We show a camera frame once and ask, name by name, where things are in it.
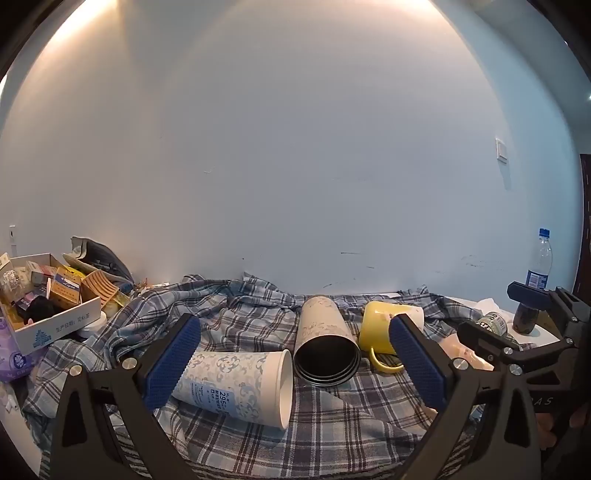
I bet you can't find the tan ribbed holder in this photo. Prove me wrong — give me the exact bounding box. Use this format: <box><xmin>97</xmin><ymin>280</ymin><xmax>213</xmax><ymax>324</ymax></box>
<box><xmin>81</xmin><ymin>270</ymin><xmax>122</xmax><ymax>310</ymax></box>

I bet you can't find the yellow mug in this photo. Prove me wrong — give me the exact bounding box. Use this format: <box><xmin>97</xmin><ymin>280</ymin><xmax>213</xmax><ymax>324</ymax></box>
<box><xmin>358</xmin><ymin>301</ymin><xmax>426</xmax><ymax>374</ymax></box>

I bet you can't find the white jar lid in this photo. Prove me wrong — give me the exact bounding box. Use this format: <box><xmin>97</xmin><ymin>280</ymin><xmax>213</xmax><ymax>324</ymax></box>
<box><xmin>76</xmin><ymin>310</ymin><xmax>107</xmax><ymax>337</ymax></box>

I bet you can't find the white cardboard box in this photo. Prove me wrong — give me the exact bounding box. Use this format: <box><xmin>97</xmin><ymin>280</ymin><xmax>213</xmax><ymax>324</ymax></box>
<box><xmin>0</xmin><ymin>252</ymin><xmax>102</xmax><ymax>355</ymax></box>

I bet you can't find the white tissue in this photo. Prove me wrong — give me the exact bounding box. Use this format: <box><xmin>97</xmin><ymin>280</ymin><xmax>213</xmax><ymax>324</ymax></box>
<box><xmin>475</xmin><ymin>298</ymin><xmax>513</xmax><ymax>324</ymax></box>

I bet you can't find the dark door frame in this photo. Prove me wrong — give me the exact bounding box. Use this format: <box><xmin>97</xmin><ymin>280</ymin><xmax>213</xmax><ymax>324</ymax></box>
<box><xmin>573</xmin><ymin>154</ymin><xmax>591</xmax><ymax>296</ymax></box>

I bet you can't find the blue plaid cloth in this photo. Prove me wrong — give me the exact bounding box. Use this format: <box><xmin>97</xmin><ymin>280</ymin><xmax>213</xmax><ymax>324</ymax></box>
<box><xmin>23</xmin><ymin>272</ymin><xmax>522</xmax><ymax>480</ymax></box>

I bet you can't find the grey fabric bag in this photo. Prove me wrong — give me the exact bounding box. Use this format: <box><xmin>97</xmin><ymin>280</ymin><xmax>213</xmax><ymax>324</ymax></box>
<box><xmin>62</xmin><ymin>236</ymin><xmax>136</xmax><ymax>294</ymax></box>

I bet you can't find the purple tissue pack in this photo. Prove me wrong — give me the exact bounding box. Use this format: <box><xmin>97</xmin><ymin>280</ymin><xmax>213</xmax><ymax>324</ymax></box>
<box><xmin>0</xmin><ymin>316</ymin><xmax>49</xmax><ymax>383</ymax></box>

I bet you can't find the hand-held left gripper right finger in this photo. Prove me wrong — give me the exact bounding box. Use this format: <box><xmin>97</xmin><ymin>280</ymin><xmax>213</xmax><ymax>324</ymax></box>
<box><xmin>388</xmin><ymin>314</ymin><xmax>543</xmax><ymax>480</ymax></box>

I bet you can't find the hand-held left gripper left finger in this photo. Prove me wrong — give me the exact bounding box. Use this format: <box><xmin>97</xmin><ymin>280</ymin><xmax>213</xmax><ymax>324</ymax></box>
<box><xmin>48</xmin><ymin>313</ymin><xmax>204</xmax><ymax>480</ymax></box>

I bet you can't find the dark drink bottle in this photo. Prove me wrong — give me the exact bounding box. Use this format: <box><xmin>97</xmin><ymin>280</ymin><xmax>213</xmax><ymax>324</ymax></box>
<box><xmin>512</xmin><ymin>302</ymin><xmax>539</xmax><ymax>334</ymax></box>

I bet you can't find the clear plastic wrapper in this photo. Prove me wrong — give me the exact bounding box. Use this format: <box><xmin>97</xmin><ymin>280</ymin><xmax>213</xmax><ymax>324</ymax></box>
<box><xmin>2</xmin><ymin>270</ymin><xmax>28</xmax><ymax>301</ymax></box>

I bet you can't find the black object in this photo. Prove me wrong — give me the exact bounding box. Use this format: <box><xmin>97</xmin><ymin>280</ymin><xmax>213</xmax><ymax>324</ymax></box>
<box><xmin>28</xmin><ymin>295</ymin><xmax>56</xmax><ymax>326</ymax></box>

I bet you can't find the white blue-patterned paper cup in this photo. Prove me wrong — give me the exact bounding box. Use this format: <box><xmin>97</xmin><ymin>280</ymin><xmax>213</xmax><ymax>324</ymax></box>
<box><xmin>172</xmin><ymin>350</ymin><xmax>294</xmax><ymax>431</ymax></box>

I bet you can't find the person's right hand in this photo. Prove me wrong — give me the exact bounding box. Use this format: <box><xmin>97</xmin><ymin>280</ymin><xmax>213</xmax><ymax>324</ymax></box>
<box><xmin>539</xmin><ymin>406</ymin><xmax>591</xmax><ymax>445</ymax></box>

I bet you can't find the dark labelled can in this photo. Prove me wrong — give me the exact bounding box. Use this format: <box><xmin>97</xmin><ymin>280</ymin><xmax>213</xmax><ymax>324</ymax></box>
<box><xmin>475</xmin><ymin>311</ymin><xmax>509</xmax><ymax>337</ymax></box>

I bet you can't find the clear blue-label water bottle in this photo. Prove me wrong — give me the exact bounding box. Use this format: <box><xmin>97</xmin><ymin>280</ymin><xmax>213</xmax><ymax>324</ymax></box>
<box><xmin>525</xmin><ymin>227</ymin><xmax>554</xmax><ymax>291</ymax></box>

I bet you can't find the pale pink object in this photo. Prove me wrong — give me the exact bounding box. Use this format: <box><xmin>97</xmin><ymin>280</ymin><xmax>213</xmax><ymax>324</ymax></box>
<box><xmin>436</xmin><ymin>335</ymin><xmax>495</xmax><ymax>372</ymax></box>

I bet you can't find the small printed carton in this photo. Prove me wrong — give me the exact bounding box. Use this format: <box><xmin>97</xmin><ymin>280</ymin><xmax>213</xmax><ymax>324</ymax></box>
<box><xmin>26</xmin><ymin>261</ymin><xmax>56</xmax><ymax>287</ymax></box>

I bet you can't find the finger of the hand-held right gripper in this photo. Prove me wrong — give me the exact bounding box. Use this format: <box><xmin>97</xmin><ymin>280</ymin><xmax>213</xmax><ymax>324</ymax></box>
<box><xmin>457</xmin><ymin>320</ymin><xmax>575</xmax><ymax>370</ymax></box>
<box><xmin>506</xmin><ymin>281</ymin><xmax>591</xmax><ymax>344</ymax></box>

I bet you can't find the orange and blue carton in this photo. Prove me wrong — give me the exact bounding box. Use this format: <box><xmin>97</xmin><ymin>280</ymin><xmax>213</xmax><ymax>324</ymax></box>
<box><xmin>48</xmin><ymin>265</ymin><xmax>86</xmax><ymax>310</ymax></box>

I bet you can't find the beige metal tumbler cup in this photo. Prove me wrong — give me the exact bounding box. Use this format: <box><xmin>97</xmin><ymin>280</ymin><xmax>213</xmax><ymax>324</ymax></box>
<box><xmin>293</xmin><ymin>295</ymin><xmax>362</xmax><ymax>386</ymax></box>

